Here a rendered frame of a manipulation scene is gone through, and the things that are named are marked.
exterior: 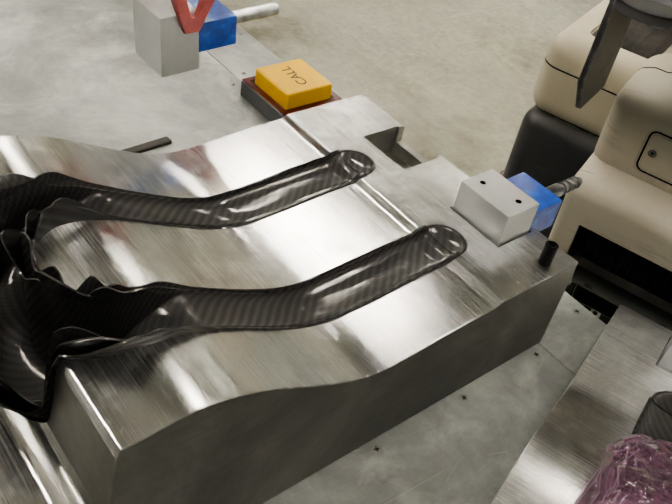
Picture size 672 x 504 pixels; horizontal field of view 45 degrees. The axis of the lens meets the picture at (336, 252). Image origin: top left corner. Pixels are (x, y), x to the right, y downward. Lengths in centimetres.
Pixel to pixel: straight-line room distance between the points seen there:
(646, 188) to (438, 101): 175
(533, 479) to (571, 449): 4
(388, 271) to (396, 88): 208
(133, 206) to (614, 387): 35
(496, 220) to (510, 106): 211
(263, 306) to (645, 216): 49
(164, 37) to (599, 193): 48
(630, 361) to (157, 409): 36
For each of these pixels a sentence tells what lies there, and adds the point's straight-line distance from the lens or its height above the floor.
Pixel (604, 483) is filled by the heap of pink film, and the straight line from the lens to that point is 46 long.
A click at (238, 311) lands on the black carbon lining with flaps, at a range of 50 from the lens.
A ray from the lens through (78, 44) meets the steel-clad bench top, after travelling 98.
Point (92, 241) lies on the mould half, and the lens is 50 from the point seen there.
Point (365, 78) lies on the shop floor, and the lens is 266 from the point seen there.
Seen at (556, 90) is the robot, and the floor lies 74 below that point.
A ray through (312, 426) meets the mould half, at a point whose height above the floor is 86.
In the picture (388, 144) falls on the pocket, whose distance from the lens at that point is 73.
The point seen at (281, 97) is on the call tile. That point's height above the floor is 83.
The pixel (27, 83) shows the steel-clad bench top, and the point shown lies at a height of 80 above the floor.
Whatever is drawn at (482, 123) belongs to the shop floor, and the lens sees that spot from 258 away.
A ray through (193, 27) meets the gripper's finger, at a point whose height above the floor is 95.
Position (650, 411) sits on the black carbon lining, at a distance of 61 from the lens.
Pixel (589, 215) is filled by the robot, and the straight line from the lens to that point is 92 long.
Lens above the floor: 126
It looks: 41 degrees down
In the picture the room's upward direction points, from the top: 12 degrees clockwise
